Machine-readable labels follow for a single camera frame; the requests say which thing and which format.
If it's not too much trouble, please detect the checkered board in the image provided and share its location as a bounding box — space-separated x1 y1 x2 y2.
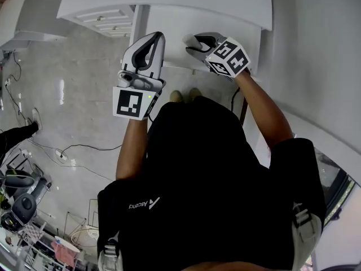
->
20 225 43 246

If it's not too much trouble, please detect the grey harness strap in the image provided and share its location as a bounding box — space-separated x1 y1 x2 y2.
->
97 235 124 271
290 201 323 271

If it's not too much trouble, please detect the person's tan shoe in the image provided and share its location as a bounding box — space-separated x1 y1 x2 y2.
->
188 87 202 102
169 90 183 104

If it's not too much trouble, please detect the wire rack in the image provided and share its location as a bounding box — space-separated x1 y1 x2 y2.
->
64 198 99 248

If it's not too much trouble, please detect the white stepped furniture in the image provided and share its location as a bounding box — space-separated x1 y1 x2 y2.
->
0 0 72 52

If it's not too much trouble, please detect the person's tan left shoe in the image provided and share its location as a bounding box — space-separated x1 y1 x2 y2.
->
169 90 183 104

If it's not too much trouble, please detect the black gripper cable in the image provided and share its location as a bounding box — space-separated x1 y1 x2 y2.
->
230 86 241 113

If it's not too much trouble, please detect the person's tan right shoe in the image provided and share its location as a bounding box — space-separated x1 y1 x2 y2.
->
188 87 202 102

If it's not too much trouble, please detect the person's left forearm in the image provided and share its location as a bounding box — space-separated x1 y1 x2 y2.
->
115 117 149 182

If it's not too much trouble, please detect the person's right forearm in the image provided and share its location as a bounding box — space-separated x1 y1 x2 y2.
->
232 71 296 152

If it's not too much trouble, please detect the black round seat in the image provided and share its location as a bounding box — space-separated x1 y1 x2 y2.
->
3 169 36 190

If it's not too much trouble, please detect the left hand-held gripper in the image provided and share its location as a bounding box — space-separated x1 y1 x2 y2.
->
112 31 166 121

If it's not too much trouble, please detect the person's black shirt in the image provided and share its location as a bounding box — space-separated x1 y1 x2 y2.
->
96 95 328 271

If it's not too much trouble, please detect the pink cloth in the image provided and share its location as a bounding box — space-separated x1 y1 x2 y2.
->
50 239 79 265

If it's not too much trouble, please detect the white fan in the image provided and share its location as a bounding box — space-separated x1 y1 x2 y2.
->
70 226 99 248

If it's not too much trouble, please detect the thin black floor cable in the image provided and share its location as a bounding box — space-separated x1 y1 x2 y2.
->
3 51 30 124

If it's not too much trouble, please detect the white panelled cabinet with knobs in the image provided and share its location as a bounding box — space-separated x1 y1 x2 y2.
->
73 5 135 38

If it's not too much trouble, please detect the white power strip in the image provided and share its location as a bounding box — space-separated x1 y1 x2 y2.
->
54 148 69 163

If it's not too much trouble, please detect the grey and black device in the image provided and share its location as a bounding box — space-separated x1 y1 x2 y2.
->
1 193 38 231

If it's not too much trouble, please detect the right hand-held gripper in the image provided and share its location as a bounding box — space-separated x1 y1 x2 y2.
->
185 32 252 79

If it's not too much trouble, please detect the dark framed window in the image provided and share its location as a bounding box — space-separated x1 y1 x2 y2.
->
315 148 356 229

